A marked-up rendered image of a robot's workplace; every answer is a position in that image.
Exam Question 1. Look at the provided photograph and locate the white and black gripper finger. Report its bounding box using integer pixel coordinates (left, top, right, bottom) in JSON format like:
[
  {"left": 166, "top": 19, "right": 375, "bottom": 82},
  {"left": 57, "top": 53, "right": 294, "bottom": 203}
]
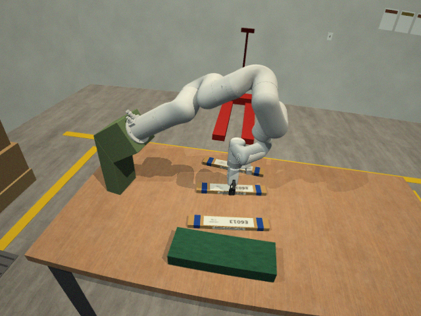
[{"left": 228, "top": 180, "right": 235, "bottom": 196}]

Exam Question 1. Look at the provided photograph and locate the tan box with blue bands and white label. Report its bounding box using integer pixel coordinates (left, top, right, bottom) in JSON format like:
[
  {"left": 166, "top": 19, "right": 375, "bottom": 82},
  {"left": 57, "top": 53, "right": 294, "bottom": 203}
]
[
  {"left": 197, "top": 182, "right": 266, "bottom": 196},
  {"left": 187, "top": 215, "right": 270, "bottom": 231},
  {"left": 203, "top": 156, "right": 264, "bottom": 177}
]

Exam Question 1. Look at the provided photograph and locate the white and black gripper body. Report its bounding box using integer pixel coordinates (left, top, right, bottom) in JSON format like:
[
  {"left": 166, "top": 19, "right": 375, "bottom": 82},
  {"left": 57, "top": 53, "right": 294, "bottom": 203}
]
[{"left": 227, "top": 166, "right": 240, "bottom": 186}]

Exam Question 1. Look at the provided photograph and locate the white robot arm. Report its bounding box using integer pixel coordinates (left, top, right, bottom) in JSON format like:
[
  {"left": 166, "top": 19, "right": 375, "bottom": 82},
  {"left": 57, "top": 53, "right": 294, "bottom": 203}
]
[{"left": 126, "top": 65, "right": 289, "bottom": 175}]

